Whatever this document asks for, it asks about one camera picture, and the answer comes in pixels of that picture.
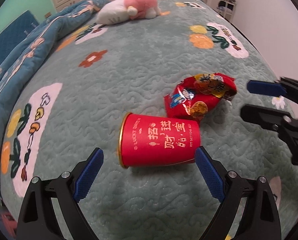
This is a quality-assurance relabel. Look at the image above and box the red paper cup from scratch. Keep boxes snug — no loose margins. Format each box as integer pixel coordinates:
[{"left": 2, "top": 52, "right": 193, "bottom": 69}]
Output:
[{"left": 118, "top": 113, "right": 201, "bottom": 168}]

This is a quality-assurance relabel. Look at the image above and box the red snack wrapper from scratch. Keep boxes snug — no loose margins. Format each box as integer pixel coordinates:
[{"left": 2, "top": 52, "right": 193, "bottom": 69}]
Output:
[{"left": 164, "top": 73, "right": 237, "bottom": 122}]

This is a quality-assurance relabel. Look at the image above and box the white shoe rack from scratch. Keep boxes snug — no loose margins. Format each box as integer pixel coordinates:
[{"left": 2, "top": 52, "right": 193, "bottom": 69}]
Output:
[{"left": 217, "top": 0, "right": 236, "bottom": 22}]

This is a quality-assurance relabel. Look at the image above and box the blue floral quilt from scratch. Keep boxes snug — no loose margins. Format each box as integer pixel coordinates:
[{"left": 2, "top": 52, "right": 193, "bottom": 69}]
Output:
[{"left": 0, "top": 0, "right": 111, "bottom": 131}]

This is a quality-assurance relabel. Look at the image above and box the pink white plush toy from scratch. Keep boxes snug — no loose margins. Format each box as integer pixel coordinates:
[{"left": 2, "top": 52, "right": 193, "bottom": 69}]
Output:
[{"left": 96, "top": 0, "right": 161, "bottom": 25}]

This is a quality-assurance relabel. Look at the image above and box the blue padded headboard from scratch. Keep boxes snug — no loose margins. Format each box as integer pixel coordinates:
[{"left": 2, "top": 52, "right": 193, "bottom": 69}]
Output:
[{"left": 0, "top": 10, "right": 39, "bottom": 65}]

